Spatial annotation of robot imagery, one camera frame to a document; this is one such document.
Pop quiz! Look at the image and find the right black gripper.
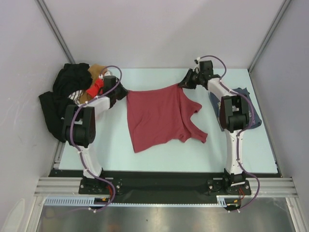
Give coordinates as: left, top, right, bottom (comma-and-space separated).
178, 69, 204, 89

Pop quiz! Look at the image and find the blue graphic tank top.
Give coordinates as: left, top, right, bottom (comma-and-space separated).
208, 87, 263, 130

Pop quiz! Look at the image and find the pink tank top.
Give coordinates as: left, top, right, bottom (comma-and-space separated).
126, 85, 208, 153

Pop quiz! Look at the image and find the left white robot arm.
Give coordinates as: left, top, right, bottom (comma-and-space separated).
62, 74, 128, 195

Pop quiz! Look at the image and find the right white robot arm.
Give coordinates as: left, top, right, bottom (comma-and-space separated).
178, 59, 253, 194

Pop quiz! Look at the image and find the red tank top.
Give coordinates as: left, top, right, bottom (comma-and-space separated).
86, 79, 104, 98

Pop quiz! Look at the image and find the brown tank top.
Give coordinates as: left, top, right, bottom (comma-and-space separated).
79, 64, 108, 104

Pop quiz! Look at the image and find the striped tank top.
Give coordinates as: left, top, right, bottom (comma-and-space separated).
68, 90, 84, 104

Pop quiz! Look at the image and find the black tank top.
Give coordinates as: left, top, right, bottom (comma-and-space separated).
39, 63, 92, 143

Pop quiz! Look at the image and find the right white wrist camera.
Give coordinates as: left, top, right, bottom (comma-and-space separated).
194, 57, 201, 70

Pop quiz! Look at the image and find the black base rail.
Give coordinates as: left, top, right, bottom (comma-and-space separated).
49, 169, 281, 204

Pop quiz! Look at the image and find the left aluminium frame post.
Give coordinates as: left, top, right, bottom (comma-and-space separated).
35, 0, 75, 64

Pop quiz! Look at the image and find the aluminium frame post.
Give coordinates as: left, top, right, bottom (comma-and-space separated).
248, 0, 293, 74
35, 0, 75, 64

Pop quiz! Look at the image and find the right aluminium frame post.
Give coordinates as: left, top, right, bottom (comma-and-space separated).
248, 0, 293, 74

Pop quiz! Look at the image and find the white cable duct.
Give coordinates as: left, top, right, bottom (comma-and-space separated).
44, 195, 242, 208

